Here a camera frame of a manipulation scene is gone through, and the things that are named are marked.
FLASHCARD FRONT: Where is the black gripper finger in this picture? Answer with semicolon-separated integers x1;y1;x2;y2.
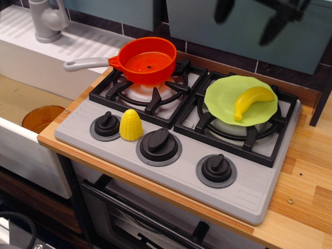
259;0;311;46
214;0;235;24

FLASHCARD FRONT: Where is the light green toy plate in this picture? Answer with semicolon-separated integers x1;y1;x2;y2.
204;75;278;127

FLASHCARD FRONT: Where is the yellow toy banana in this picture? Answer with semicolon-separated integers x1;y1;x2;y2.
233;86;274;122

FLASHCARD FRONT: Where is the black right burner grate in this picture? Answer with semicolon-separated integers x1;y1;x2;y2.
174;72;301;168

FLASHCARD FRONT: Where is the black burner grate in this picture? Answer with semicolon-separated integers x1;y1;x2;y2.
89;60;208;129
174;72;301;168

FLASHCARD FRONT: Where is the black left burner grate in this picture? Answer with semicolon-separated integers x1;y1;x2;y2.
89;60;208;129

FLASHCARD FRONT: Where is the yellow toy corn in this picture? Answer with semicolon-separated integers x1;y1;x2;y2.
119;109;143;141

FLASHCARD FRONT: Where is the black middle stove knob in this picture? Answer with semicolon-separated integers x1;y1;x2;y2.
136;128;182;167

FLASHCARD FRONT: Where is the black stove knob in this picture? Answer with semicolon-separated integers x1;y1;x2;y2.
90;111;121;142
196;154;237;189
136;128;182;167

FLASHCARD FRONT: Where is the black right stove knob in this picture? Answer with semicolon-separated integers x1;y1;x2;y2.
196;154;237;189

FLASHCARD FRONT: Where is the black left stove knob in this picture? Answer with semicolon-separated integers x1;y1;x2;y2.
90;111;121;142

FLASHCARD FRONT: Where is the grey toy stove top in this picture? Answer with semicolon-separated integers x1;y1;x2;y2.
53;62;303;226

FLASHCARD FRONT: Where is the grey toy faucet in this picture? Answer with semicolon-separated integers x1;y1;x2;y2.
29;0;70;44

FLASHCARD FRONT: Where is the white toy sink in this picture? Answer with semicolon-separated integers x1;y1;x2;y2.
1;5;130;199

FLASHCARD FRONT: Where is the orange translucent cup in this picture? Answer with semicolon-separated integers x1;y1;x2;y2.
21;105;65;134

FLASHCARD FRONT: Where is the orange toy pot grey handle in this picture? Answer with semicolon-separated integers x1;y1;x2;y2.
63;37;177;86

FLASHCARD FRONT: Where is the toy oven door black handle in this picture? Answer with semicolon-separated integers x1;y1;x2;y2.
81;175;210;249

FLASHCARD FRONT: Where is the black braided cable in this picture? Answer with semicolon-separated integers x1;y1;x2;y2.
0;211;37;249

